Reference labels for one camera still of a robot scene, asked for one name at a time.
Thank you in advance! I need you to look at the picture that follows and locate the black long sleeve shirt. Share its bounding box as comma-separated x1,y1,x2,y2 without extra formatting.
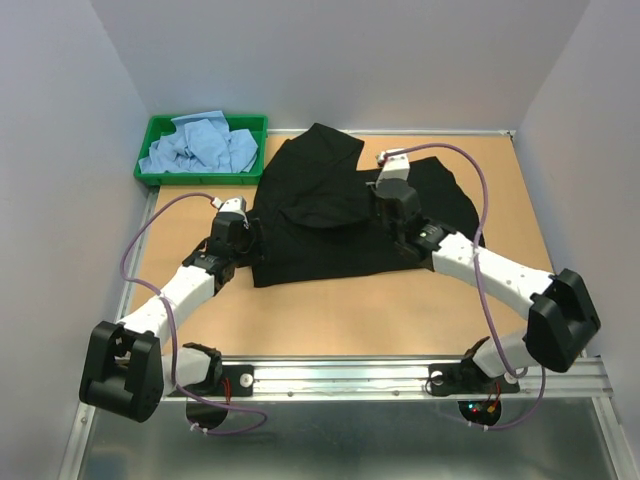
251,122,479,289

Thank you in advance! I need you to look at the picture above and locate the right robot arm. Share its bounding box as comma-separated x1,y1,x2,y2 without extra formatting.
369,179,601,396

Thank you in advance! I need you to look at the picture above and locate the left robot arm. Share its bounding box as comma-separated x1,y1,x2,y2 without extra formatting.
79,198,261,422

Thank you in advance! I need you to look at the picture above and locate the light blue shirt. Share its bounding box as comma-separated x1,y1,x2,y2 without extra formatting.
138,110,258,174

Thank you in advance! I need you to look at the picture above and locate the green plastic bin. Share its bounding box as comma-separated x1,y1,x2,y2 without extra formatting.
134,113,268,186

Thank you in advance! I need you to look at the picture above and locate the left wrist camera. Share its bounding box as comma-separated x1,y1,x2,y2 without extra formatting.
210,196,246,216

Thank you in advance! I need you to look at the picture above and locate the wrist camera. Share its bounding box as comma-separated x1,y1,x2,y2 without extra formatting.
210,196,246,216
376,149,410,184

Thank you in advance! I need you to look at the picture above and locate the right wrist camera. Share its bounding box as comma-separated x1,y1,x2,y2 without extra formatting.
376,149,410,184

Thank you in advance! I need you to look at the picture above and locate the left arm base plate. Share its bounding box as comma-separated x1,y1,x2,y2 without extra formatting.
184,364,255,399

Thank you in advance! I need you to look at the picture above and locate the aluminium mounting rail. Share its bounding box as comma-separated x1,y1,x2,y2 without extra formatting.
59,356,639,479

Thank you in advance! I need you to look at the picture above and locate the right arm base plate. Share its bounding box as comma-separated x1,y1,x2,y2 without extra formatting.
426,362,520,397

